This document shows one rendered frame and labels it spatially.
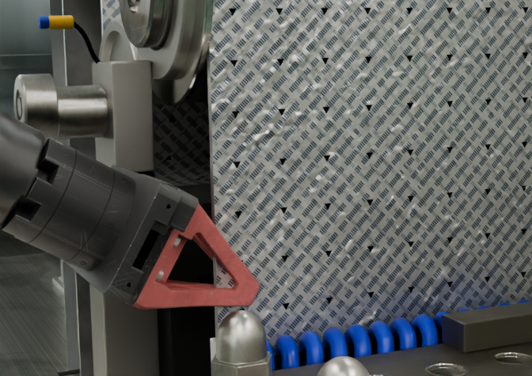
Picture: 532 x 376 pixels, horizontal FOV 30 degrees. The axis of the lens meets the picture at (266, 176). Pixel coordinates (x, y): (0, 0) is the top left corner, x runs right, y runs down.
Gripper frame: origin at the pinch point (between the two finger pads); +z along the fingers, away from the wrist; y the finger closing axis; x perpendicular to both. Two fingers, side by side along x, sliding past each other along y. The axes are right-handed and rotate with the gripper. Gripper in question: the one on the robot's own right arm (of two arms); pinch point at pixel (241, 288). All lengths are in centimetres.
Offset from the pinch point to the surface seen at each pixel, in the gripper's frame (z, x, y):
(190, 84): -8.0, 9.4, -1.9
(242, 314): -2.8, -1.0, 7.4
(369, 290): 7.9, 3.4, 0.3
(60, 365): 6.7, -15.7, -44.2
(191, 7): -10.4, 13.1, -0.6
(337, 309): 6.4, 1.4, 0.3
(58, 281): 13, -11, -79
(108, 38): -9.6, 12.1, -20.1
